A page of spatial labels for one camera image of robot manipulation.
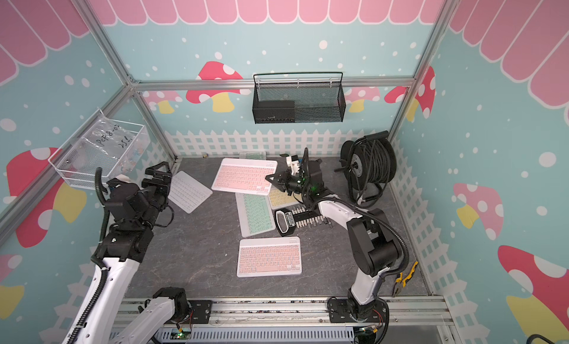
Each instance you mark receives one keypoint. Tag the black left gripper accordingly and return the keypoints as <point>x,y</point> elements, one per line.
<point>164,187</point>

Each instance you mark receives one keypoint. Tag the black wire mesh basket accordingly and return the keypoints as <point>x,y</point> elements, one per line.
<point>318,96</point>

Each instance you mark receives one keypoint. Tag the clear wire wall basket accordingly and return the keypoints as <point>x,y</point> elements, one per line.
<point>70,160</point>

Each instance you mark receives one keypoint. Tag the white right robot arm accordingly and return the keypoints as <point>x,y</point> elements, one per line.
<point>377,248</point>

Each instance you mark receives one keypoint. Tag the green key keyboard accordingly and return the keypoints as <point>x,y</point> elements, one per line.
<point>253,155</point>
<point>255,215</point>

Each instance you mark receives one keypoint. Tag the black cable reel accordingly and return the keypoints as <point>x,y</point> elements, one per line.
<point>368,164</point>

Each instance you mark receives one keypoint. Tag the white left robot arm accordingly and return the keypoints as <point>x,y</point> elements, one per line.
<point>116,259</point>

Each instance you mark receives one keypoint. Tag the black box in basket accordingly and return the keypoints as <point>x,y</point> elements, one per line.
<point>274,112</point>

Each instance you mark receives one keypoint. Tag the near green key keyboard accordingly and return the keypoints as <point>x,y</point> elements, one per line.
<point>255,215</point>

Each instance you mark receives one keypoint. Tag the plastic bag in basket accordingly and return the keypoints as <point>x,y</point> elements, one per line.
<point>108,144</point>

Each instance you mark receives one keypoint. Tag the pink key keyboard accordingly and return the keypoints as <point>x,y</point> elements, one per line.
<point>267,257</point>
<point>244,176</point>

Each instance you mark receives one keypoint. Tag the far green key keyboard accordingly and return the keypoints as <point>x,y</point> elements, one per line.
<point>253,155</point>

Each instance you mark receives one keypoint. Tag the yellow handled pliers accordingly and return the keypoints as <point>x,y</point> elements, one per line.
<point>403,279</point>

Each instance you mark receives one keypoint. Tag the yellow key white keyboard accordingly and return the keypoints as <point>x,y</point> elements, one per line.
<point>278,199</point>

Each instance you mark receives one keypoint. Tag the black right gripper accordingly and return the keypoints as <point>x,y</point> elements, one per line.
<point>283,179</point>

